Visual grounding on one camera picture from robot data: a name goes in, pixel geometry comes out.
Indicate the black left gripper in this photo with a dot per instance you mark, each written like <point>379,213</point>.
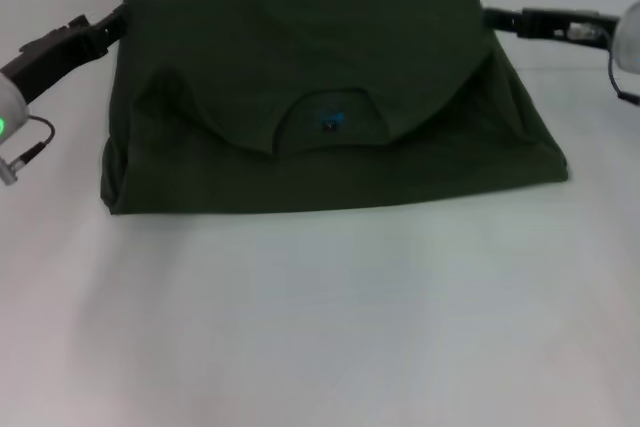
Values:
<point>55,54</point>

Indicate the dark green FREE! t-shirt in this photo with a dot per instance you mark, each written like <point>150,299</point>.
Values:
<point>325,97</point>

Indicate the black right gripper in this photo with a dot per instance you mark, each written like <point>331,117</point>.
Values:
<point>565,24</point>

